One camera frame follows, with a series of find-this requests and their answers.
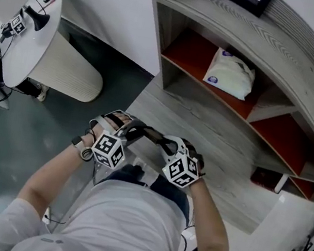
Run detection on person's white shirt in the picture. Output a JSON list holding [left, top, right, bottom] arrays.
[[0, 159, 248, 251]]

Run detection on spare hand-held gripper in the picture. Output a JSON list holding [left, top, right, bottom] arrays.
[[0, 12, 29, 47]]

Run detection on grey wooden shelf cabinet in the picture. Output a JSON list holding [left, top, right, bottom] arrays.
[[108, 0, 314, 248]]

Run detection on person's dark trousers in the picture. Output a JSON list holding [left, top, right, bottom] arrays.
[[98, 160, 198, 227]]

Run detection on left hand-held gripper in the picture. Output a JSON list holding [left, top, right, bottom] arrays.
[[82, 105, 167, 177]]

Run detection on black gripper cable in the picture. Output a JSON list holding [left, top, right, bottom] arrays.
[[74, 126, 107, 186]]

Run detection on white plug with cable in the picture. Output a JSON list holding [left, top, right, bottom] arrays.
[[41, 206, 70, 229]]

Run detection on person's right forearm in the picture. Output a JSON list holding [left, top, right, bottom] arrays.
[[176, 174, 246, 251]]

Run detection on person's left hand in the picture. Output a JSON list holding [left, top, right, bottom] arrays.
[[109, 112, 133, 131]]

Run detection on black handheld device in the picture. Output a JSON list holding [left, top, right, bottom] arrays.
[[21, 5, 52, 33]]

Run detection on white tissue pack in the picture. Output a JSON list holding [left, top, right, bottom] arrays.
[[200, 45, 259, 102]]

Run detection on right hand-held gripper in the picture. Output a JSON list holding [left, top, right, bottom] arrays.
[[154, 134, 206, 192]]

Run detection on white round table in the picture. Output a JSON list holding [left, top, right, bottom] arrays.
[[0, 0, 119, 106]]

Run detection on white wrist watch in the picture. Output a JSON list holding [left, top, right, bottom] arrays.
[[68, 135, 97, 163]]

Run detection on dark red box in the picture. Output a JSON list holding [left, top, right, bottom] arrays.
[[249, 165, 290, 195]]

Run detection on person's left forearm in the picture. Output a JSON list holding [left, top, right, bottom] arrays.
[[15, 132, 96, 219]]

